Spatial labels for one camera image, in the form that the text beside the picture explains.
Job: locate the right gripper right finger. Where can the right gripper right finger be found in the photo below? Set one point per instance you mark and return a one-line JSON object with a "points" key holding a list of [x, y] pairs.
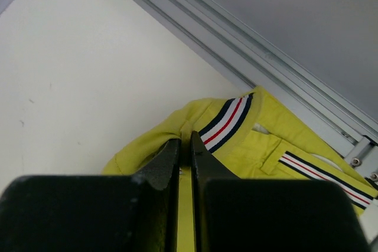
{"points": [[234, 214]]}

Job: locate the aluminium frame profile right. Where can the aluminium frame profile right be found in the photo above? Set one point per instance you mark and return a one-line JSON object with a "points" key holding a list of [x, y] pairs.
{"points": [[247, 60]]}

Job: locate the yellow-green trousers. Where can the yellow-green trousers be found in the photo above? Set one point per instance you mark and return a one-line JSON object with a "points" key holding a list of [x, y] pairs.
{"points": [[248, 135]]}

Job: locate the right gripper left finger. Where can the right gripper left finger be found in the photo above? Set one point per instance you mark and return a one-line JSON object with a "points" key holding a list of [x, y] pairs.
{"points": [[135, 212]]}

